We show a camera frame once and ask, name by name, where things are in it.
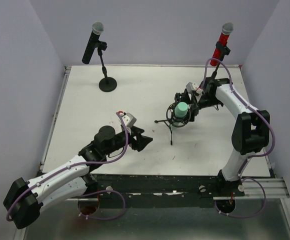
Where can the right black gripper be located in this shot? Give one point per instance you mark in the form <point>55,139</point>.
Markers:
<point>192,106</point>

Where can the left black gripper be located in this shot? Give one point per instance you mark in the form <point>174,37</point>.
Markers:
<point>135,138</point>

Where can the mint green microphone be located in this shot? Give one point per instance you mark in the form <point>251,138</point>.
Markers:
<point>181,110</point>

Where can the black tripod shock mount stand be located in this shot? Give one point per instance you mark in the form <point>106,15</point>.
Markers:
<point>170,120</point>

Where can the short black round-base stand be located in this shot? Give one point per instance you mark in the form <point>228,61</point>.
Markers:
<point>106,84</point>

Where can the tall black round-base stand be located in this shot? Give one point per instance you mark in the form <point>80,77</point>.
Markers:
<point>220,52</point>

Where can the black microphone silver grille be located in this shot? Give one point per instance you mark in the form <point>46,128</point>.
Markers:
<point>93,42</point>

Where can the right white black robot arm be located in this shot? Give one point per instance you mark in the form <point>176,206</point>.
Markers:
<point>251,130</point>

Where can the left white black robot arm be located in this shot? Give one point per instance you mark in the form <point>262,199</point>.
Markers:
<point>26,199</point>

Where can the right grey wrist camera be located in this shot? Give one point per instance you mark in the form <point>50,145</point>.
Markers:
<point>194,89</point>

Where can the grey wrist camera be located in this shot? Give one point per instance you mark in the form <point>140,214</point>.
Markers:
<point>127,119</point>
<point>194,89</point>

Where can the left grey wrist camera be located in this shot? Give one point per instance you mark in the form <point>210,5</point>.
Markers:
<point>127,119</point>

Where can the black mounting base plate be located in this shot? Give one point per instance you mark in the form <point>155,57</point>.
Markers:
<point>158,191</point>

